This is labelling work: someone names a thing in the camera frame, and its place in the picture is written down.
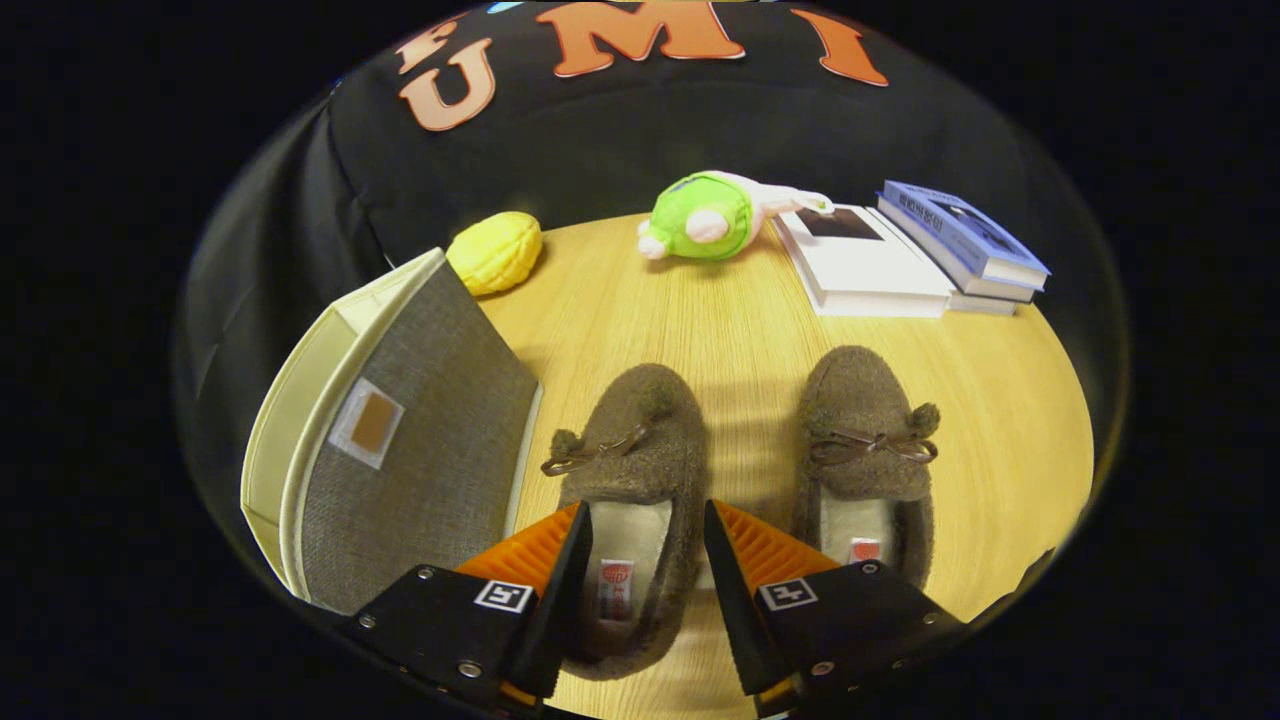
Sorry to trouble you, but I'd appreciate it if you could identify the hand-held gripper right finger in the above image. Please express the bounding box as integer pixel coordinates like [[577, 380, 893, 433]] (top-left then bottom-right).
[[702, 498, 969, 717]]

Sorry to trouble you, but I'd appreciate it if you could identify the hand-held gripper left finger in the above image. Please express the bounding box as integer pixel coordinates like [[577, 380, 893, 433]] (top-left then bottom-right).
[[336, 500, 594, 715]]

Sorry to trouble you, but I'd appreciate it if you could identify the brown fuzzy shoe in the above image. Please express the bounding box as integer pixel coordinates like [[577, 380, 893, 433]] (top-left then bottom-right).
[[795, 345, 942, 591], [540, 363, 709, 682]]

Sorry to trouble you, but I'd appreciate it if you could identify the grey fabric storage box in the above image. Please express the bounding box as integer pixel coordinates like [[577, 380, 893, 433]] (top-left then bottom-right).
[[240, 247, 546, 616]]

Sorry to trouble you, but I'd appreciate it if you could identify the yellow textured plush bun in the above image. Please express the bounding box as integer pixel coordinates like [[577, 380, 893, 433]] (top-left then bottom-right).
[[445, 211, 544, 297]]

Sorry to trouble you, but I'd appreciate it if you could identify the large white book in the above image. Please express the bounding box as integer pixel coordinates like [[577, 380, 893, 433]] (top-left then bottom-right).
[[770, 204, 957, 320]]

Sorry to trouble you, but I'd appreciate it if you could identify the green and pink plush toy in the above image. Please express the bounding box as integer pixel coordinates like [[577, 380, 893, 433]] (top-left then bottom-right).
[[637, 170, 836, 263]]

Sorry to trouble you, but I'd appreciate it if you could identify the thin white book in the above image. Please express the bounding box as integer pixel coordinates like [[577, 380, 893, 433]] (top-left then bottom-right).
[[945, 289, 1020, 318]]

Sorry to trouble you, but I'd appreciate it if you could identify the thin blue spined book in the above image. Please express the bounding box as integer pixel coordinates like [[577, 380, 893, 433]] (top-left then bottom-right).
[[877, 197, 1037, 304]]

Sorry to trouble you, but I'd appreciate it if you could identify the blue cover book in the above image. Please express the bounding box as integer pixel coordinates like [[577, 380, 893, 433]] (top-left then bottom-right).
[[878, 180, 1053, 292]]

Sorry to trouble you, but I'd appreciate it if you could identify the black backdrop cloth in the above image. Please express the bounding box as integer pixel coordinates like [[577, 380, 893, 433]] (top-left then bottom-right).
[[175, 0, 1131, 601]]

